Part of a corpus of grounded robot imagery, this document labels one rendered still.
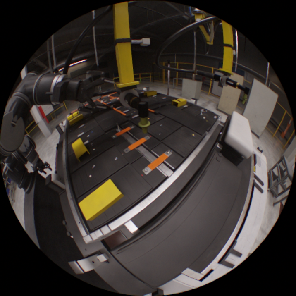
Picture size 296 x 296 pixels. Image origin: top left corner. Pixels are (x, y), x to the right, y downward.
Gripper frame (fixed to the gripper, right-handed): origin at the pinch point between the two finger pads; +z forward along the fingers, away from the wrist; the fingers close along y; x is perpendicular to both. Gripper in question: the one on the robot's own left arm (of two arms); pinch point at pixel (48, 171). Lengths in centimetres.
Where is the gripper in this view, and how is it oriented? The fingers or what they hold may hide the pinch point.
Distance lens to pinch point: 99.0
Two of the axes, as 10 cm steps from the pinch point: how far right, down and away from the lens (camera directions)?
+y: -8.5, 4.1, -3.2
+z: 0.5, 6.7, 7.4
